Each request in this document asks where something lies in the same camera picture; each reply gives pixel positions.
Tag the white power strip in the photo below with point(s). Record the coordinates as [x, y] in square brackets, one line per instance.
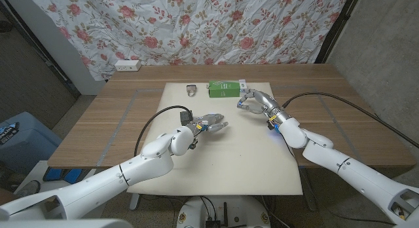
[127, 65]

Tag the white robot chest cover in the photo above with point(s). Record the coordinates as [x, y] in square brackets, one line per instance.
[65, 224]

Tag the cream paper mat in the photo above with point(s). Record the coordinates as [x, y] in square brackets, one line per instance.
[235, 156]

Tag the floral backdrop cloth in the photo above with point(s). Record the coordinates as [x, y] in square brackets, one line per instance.
[196, 28]

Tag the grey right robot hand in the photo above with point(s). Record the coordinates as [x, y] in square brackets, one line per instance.
[266, 102]

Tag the black backdrop stand pole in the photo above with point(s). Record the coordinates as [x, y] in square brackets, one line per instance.
[337, 25]

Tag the green and white carton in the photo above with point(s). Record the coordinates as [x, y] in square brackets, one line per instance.
[222, 89]

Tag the blue plastic pad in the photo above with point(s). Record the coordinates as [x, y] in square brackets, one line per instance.
[52, 174]
[72, 176]

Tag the black box with antenna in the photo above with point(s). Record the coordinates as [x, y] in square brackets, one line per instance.
[212, 224]

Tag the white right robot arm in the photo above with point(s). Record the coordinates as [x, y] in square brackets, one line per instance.
[343, 165]

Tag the dark grey block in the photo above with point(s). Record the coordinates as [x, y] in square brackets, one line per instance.
[185, 118]

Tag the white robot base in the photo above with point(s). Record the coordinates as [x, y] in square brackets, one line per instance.
[196, 211]

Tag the grey table leg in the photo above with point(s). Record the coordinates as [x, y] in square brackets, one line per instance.
[309, 195]

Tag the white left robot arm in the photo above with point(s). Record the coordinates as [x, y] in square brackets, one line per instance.
[131, 170]

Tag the silver padlock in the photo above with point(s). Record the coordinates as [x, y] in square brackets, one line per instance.
[191, 89]

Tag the white table leg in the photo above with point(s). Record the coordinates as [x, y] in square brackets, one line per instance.
[134, 202]

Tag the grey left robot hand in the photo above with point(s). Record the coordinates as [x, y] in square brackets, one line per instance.
[209, 121]

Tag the blue plastic bin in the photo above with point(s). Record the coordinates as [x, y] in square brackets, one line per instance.
[26, 143]

